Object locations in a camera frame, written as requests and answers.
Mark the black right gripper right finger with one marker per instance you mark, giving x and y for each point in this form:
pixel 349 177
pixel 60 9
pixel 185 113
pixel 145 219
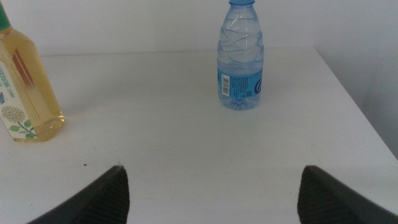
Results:
pixel 326 202

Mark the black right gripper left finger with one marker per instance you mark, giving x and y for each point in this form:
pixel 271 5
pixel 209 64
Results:
pixel 102 202

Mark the clear water bottle blue label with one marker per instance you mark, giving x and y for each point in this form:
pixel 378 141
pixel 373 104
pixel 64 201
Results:
pixel 240 62

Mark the yellow tea bottle green label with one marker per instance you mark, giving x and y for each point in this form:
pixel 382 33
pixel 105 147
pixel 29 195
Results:
pixel 34 93

